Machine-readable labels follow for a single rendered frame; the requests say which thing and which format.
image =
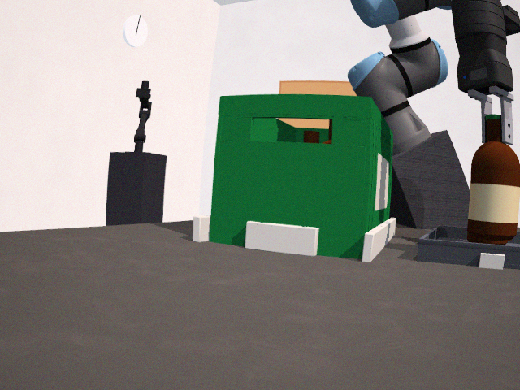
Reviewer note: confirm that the brown glass bottle with green label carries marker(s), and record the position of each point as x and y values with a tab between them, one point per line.
496	242

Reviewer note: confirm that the brown glass bottle with cream label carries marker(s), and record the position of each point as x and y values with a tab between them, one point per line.
494	188

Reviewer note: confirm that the green crate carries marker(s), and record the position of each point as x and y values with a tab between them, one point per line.
342	188

